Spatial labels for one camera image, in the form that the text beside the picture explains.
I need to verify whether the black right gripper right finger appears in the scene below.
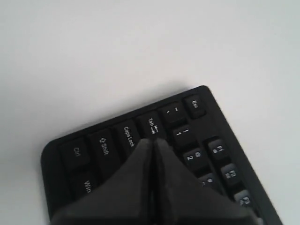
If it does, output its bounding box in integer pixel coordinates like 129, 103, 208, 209
153, 138, 255, 225

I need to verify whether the black Acer keyboard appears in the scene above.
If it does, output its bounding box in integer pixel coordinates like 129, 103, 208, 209
40, 86, 281, 225

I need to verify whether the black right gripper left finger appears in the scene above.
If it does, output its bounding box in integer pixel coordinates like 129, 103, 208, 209
52, 139, 153, 225

